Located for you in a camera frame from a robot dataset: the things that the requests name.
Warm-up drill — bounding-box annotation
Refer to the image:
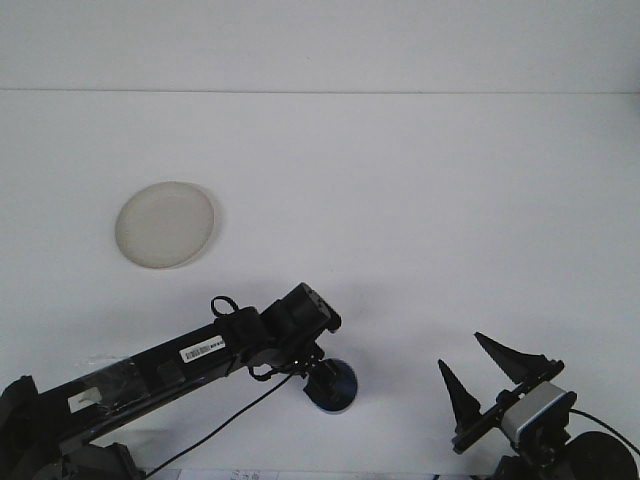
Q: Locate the pale blue cup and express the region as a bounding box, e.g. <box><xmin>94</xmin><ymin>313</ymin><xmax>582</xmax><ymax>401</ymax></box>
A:
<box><xmin>305</xmin><ymin>357</ymin><xmax>360</xmax><ymax>415</ymax></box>

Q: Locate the pale round plate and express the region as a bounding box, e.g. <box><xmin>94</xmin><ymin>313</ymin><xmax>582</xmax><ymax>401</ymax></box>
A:
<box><xmin>115</xmin><ymin>180</ymin><xmax>218</xmax><ymax>271</ymax></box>

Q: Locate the grey camera box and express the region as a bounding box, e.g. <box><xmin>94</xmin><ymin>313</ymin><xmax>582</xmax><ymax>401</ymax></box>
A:
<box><xmin>499</xmin><ymin>382</ymin><xmax>577</xmax><ymax>450</ymax></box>

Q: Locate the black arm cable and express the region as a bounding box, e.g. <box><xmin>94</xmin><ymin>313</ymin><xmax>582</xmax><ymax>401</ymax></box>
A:
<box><xmin>143</xmin><ymin>369</ymin><xmax>296</xmax><ymax>477</ymax></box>
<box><xmin>569</xmin><ymin>408</ymin><xmax>640</xmax><ymax>454</ymax></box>

